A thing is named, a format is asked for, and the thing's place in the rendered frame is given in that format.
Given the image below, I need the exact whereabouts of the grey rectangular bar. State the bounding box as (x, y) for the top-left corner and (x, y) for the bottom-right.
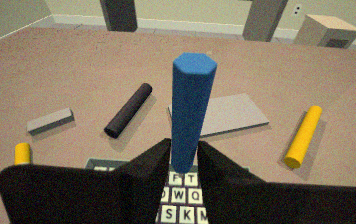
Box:
(27, 107), (75, 136)

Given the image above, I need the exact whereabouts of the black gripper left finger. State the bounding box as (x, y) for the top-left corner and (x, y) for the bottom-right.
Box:
(0, 138), (171, 224)

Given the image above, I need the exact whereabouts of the dark grey cylinder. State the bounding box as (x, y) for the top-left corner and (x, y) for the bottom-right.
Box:
(103, 83), (153, 139)

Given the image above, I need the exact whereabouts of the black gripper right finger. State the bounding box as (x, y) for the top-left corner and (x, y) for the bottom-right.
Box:
(197, 140), (356, 224)

